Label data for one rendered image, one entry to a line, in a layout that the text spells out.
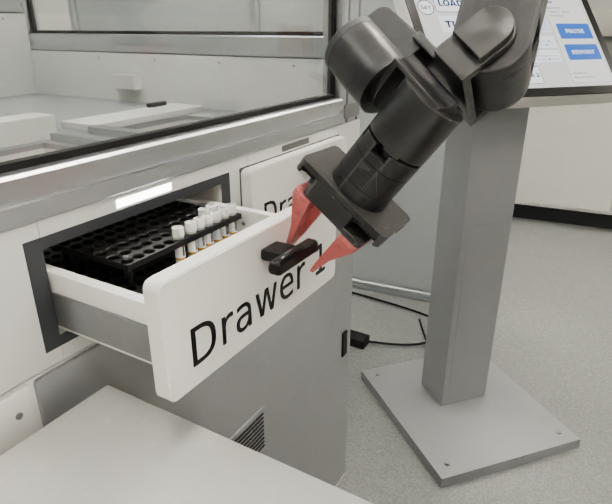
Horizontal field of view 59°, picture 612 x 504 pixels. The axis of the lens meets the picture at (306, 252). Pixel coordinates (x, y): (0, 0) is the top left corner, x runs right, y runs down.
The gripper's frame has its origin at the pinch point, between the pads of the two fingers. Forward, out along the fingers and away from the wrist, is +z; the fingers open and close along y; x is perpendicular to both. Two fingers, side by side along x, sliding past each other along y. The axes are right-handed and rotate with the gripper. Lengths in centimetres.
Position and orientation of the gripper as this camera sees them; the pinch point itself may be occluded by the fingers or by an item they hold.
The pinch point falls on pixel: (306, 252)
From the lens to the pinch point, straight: 53.9
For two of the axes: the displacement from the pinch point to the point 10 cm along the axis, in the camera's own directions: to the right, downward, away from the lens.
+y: -6.9, -7.1, 1.5
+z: -5.2, 6.3, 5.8
